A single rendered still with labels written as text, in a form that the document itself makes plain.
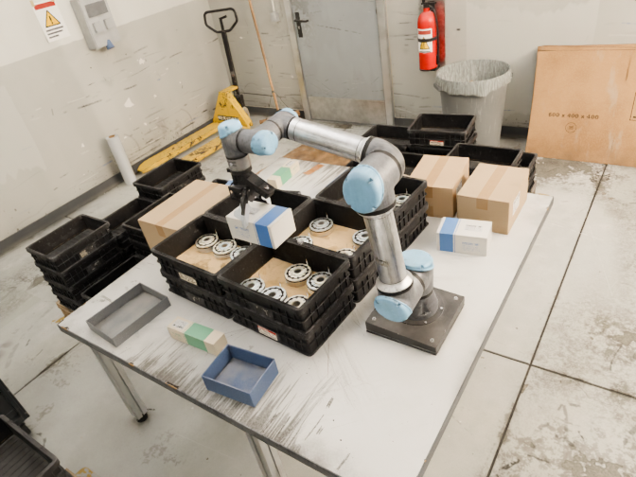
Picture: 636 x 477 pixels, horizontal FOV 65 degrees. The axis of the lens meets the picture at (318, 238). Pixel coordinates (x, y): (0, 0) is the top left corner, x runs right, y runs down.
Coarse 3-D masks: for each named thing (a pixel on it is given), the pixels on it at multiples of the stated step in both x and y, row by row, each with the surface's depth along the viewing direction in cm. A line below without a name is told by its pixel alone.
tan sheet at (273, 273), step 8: (272, 264) 197; (280, 264) 196; (288, 264) 195; (256, 272) 194; (264, 272) 193; (272, 272) 193; (280, 272) 192; (312, 272) 188; (264, 280) 189; (272, 280) 188; (280, 280) 187; (288, 288) 183; (296, 288) 182; (304, 288) 181; (288, 296) 179
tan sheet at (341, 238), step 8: (304, 232) 212; (336, 232) 208; (344, 232) 207; (352, 232) 206; (320, 240) 205; (328, 240) 204; (336, 240) 203; (344, 240) 202; (328, 248) 199; (336, 248) 198; (352, 248) 197
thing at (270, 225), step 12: (252, 204) 176; (264, 204) 174; (228, 216) 172; (252, 216) 169; (264, 216) 168; (276, 216) 166; (288, 216) 168; (240, 228) 171; (252, 228) 167; (264, 228) 163; (276, 228) 165; (288, 228) 170; (252, 240) 171; (264, 240) 167; (276, 240) 166
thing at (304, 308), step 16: (288, 240) 191; (240, 256) 187; (336, 256) 177; (224, 272) 181; (336, 272) 170; (240, 288) 172; (320, 288) 164; (272, 304) 164; (288, 304) 160; (304, 304) 159
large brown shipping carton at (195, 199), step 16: (192, 192) 245; (208, 192) 242; (224, 192) 239; (160, 208) 237; (176, 208) 234; (192, 208) 231; (208, 208) 229; (144, 224) 230; (160, 224) 224; (176, 224) 221; (160, 240) 230
